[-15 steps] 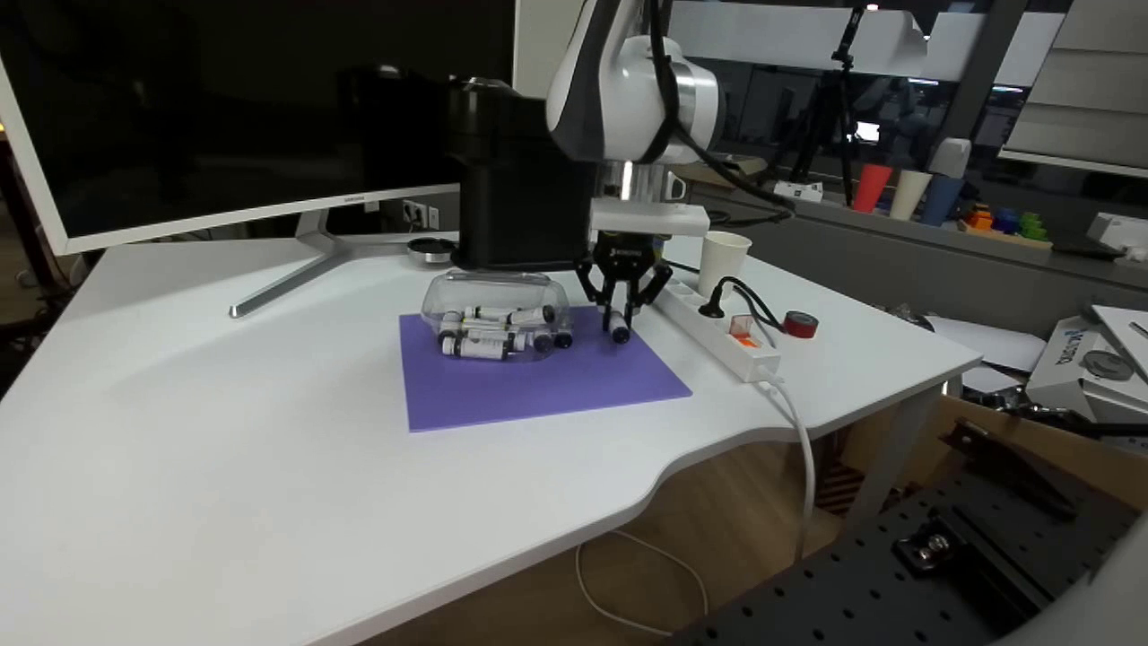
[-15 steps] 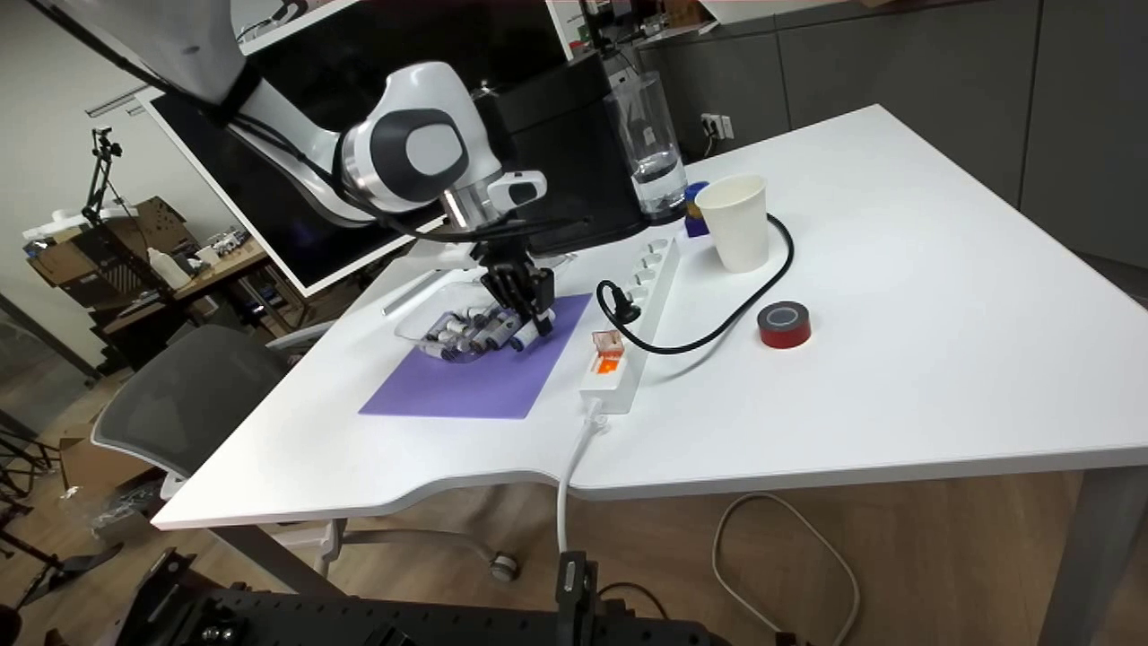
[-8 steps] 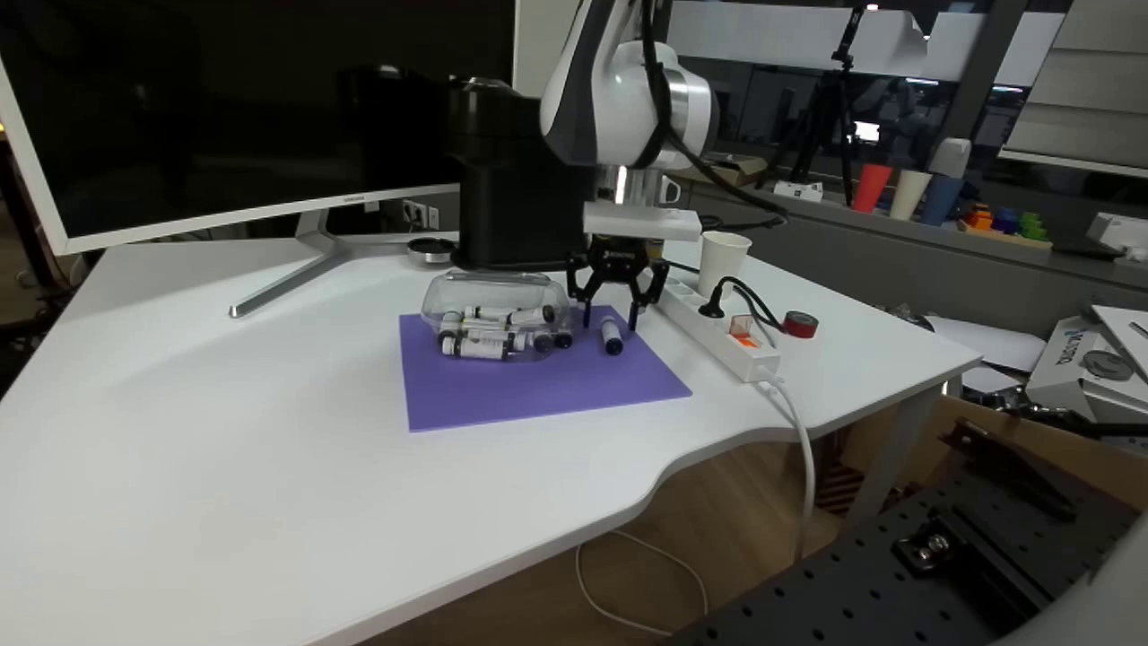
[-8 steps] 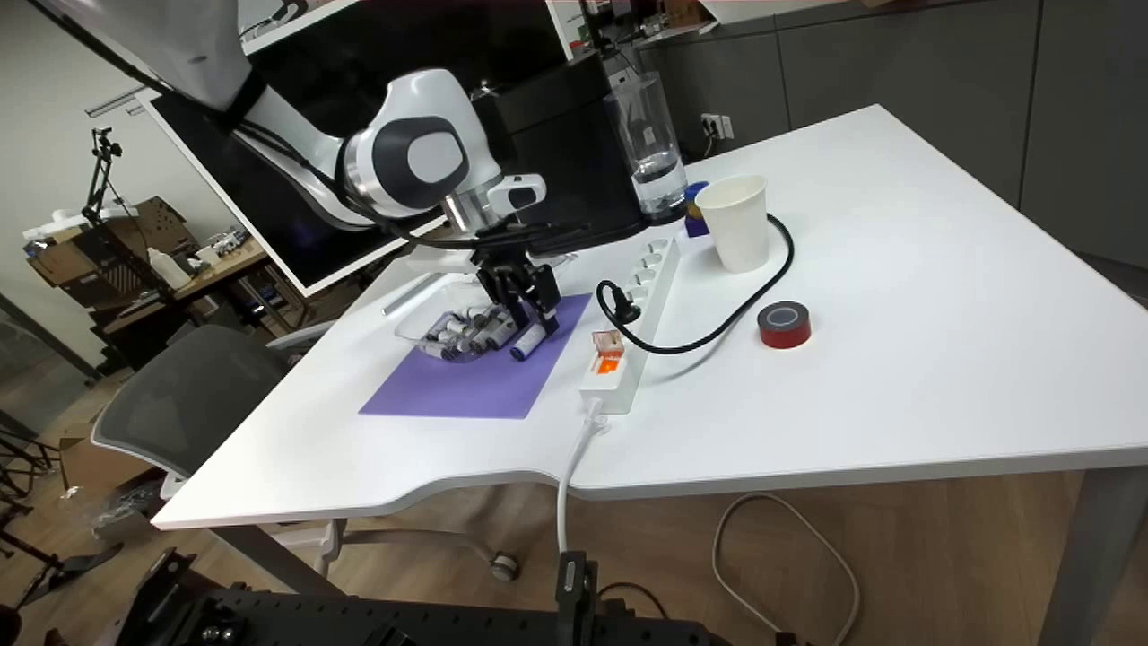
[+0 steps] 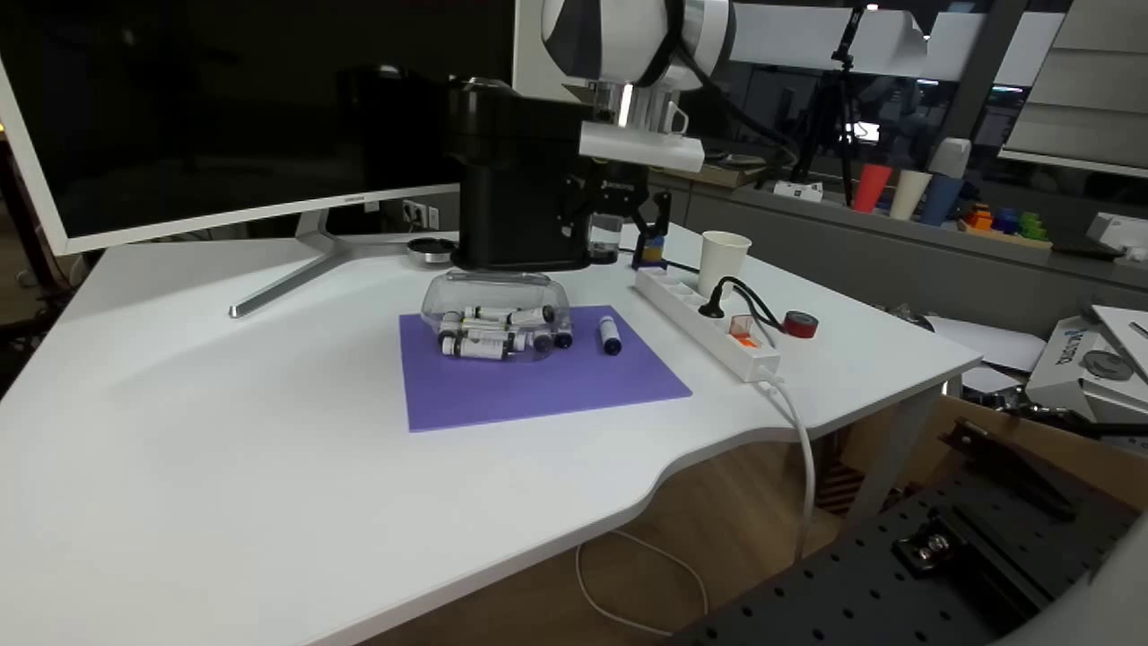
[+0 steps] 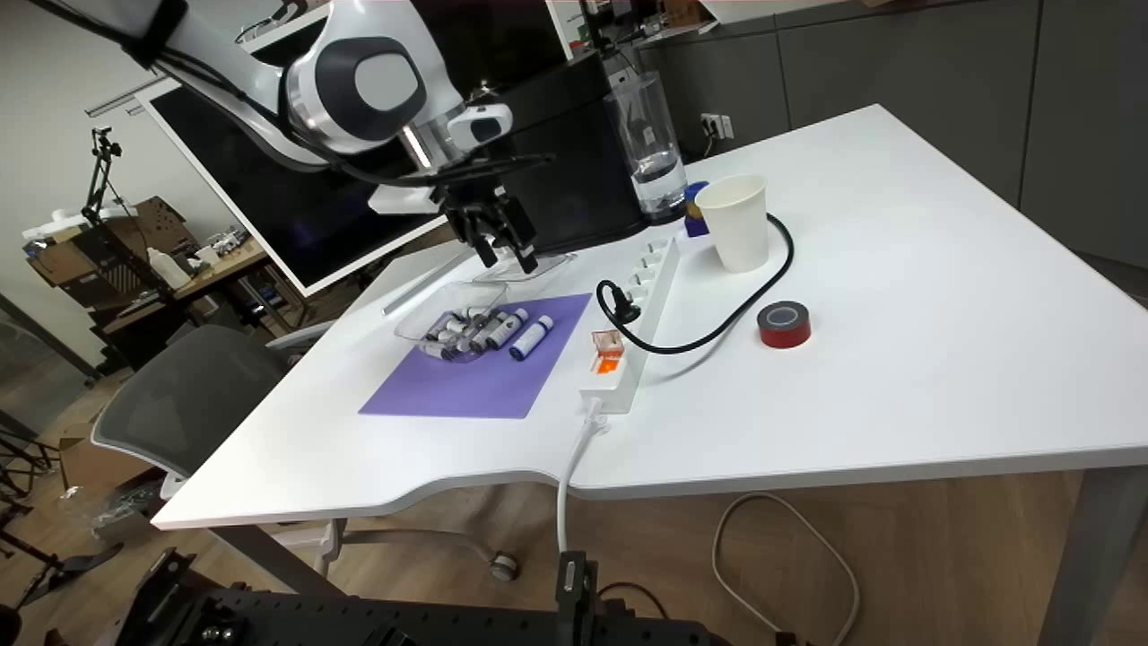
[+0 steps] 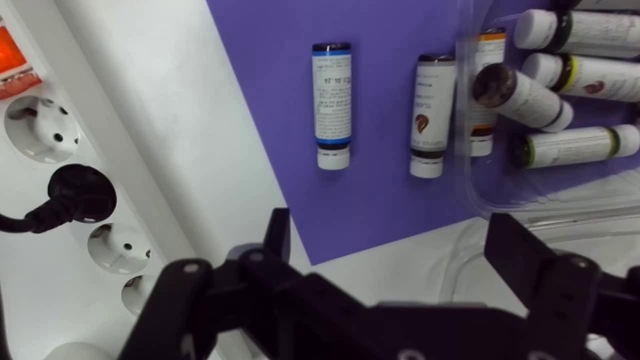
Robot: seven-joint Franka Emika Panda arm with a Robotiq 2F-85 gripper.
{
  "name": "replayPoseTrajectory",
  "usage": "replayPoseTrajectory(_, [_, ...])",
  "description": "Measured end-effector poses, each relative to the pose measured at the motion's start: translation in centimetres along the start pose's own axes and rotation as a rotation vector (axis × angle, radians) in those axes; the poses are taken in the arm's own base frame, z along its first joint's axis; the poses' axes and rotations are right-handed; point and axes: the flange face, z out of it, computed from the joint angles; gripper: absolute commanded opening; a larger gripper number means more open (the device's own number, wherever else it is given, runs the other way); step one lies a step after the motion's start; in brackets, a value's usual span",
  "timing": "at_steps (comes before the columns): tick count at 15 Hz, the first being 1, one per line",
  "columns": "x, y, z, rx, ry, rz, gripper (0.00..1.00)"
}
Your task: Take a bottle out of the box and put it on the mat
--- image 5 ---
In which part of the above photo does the blue plastic cup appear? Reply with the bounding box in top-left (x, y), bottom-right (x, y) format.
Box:
top-left (914, 171), bottom-right (969, 229)

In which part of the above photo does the white curved monitor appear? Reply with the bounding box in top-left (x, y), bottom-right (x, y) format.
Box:
top-left (0, 0), bottom-right (520, 260)

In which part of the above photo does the black coffee machine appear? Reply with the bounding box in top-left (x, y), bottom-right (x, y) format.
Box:
top-left (445, 76), bottom-right (610, 272)

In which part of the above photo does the black plug with cable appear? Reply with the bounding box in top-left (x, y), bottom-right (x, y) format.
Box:
top-left (696, 272), bottom-right (785, 332)

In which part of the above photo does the white power strip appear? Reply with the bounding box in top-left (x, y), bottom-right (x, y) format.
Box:
top-left (628, 270), bottom-right (785, 387)

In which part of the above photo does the red tape roll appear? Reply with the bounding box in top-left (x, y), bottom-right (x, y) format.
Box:
top-left (778, 309), bottom-right (824, 339)

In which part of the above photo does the clear plastic cup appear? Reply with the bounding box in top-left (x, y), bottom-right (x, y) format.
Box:
top-left (587, 210), bottom-right (630, 256)

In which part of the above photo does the black perforated breadboard table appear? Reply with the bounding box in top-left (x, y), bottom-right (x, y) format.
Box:
top-left (674, 458), bottom-right (1142, 646)

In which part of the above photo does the white loose cable loop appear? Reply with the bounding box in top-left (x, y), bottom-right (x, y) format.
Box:
top-left (572, 527), bottom-right (713, 641)

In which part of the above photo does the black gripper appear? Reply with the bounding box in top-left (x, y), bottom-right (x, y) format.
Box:
top-left (579, 159), bottom-right (674, 248)

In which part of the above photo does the white paper cup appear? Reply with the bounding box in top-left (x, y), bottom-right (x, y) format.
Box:
top-left (696, 227), bottom-right (756, 298)

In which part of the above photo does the red plastic cup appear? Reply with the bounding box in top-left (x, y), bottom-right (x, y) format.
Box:
top-left (849, 160), bottom-right (897, 217)

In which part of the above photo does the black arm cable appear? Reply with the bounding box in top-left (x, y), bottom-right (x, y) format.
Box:
top-left (650, 0), bottom-right (792, 159)

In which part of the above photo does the white power strip cable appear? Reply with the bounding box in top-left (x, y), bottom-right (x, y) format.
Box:
top-left (750, 368), bottom-right (824, 530)

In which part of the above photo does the purple mat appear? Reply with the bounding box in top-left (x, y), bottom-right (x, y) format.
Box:
top-left (395, 302), bottom-right (696, 436)

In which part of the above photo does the white printed paper stack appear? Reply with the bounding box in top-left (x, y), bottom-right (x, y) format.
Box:
top-left (1024, 302), bottom-right (1148, 430)

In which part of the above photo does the white wrist mount plate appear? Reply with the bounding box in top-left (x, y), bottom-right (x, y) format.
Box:
top-left (579, 122), bottom-right (711, 174)

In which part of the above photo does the cream plastic cup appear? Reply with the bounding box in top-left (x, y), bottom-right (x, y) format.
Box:
top-left (885, 164), bottom-right (932, 227)

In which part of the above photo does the large white labelled bottle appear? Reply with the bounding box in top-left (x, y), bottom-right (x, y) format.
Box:
top-left (439, 330), bottom-right (520, 367)

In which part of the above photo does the black tripod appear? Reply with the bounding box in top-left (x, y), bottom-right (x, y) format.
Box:
top-left (766, 0), bottom-right (895, 189)

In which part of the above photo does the small black round dish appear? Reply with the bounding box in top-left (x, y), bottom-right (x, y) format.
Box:
top-left (404, 234), bottom-right (461, 265)

